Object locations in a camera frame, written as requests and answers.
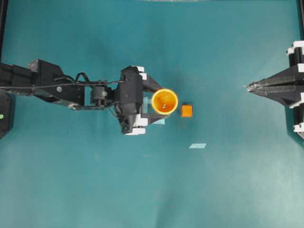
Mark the black frame post left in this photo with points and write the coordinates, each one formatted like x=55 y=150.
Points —
x=3 y=14

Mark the black frame post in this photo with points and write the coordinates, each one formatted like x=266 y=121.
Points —
x=300 y=9
x=3 y=14

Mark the black frame post right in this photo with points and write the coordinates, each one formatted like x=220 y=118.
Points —
x=300 y=9

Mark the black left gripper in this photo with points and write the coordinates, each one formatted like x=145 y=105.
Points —
x=129 y=98

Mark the yellow plastic cup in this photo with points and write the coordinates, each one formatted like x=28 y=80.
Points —
x=164 y=101

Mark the light tape patch on table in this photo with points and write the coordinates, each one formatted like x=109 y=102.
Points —
x=197 y=145

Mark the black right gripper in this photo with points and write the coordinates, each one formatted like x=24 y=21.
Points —
x=292 y=95

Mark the orange cube block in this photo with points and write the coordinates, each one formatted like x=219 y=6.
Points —
x=186 y=110

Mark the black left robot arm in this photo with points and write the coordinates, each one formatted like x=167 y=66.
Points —
x=46 y=81

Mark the light tape patch under gripper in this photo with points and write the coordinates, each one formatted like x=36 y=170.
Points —
x=147 y=108

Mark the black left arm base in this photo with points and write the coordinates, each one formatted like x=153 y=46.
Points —
x=7 y=111

